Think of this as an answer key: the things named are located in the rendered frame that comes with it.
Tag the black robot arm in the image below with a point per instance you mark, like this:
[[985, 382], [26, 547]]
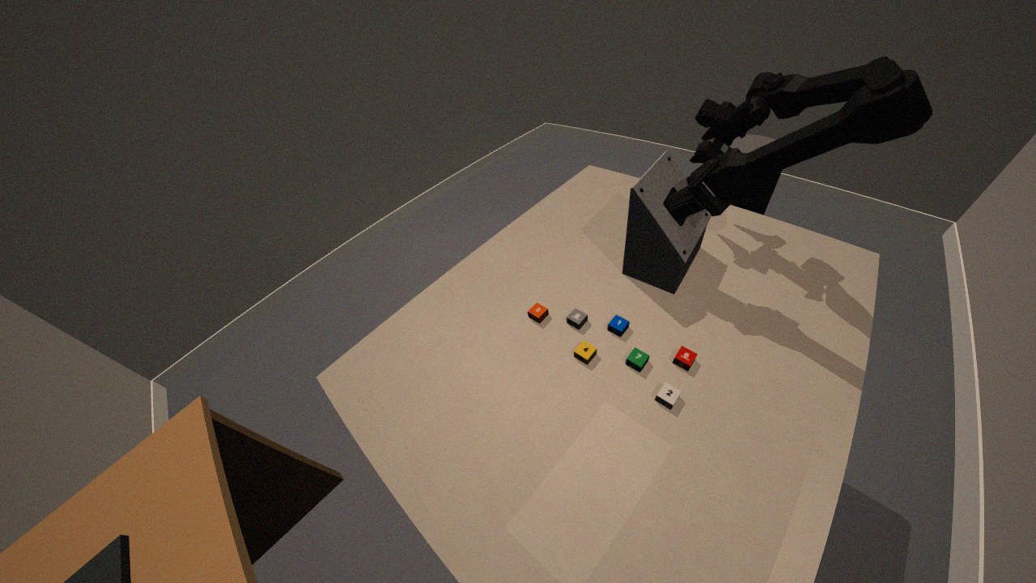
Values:
[[884, 103]]

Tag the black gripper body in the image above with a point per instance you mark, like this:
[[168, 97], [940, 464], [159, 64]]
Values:
[[729, 131]]

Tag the yellow block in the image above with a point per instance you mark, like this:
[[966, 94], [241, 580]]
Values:
[[585, 352]]

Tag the red block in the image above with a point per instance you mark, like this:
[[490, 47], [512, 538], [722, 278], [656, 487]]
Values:
[[684, 358]]

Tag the orange block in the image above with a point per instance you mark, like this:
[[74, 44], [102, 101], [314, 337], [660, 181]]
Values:
[[538, 313]]

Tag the green block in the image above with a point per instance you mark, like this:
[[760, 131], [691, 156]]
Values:
[[637, 359]]

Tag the beige block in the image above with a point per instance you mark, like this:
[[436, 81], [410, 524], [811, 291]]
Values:
[[668, 395]]

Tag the blue block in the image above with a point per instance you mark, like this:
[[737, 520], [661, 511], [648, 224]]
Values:
[[618, 325]]

